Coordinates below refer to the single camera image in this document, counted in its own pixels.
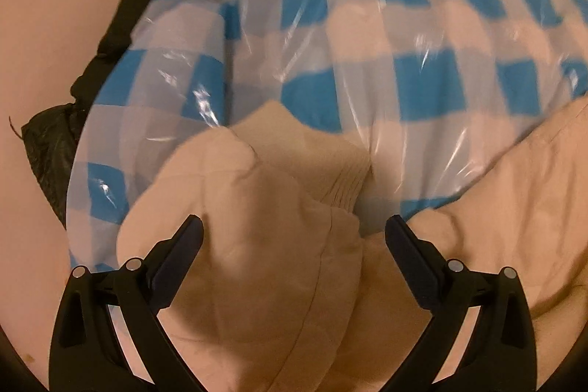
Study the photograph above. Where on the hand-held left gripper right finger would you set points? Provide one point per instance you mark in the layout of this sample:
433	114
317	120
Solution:
404	245

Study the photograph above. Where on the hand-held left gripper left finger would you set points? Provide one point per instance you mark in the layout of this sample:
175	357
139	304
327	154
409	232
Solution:
186	242

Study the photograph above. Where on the blue checkered plastic sheet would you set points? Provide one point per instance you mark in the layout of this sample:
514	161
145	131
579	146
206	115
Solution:
413	29

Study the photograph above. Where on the black cloth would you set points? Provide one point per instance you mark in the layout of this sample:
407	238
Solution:
50	144

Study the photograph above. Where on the cream jacket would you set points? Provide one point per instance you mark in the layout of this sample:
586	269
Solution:
257	213

